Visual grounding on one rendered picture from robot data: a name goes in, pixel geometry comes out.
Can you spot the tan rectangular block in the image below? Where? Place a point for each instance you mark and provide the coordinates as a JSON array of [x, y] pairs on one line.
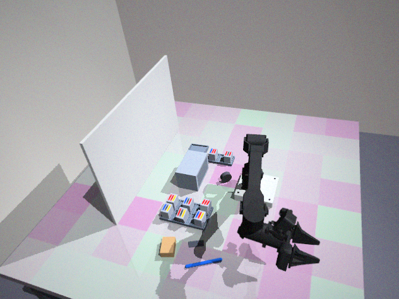
[[168, 247]]

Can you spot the white flat panel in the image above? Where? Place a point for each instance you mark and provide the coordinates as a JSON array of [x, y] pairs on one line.
[[125, 146]]

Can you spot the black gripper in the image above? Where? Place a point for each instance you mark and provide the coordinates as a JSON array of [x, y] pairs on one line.
[[286, 253]]

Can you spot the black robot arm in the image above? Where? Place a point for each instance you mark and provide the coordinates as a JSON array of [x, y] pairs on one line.
[[252, 207]]

